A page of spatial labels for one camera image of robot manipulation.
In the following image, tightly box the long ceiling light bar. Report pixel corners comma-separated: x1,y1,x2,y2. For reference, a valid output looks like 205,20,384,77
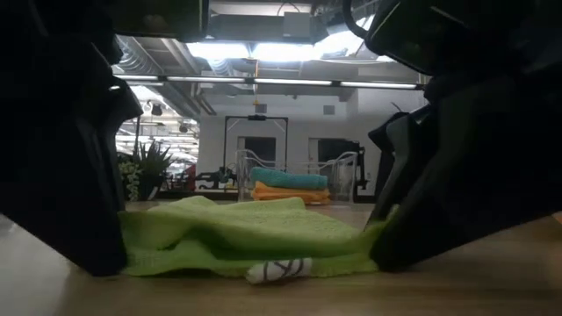
114,74,425,91

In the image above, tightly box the small green succulent plant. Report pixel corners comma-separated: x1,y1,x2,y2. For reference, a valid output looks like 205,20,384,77
117,140,175,202

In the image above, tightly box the teal microfiber towel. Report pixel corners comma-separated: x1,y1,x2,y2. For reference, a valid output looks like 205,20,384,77
249,166,329,191

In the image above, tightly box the orange microfiber towel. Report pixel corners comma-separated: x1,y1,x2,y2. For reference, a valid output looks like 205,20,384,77
251,181,331,205

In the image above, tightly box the green microfiber towel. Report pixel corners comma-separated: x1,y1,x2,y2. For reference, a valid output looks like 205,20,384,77
118,195,399,284

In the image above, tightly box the clear plastic bin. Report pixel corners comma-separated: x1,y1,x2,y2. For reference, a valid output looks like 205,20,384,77
235,149,357,204

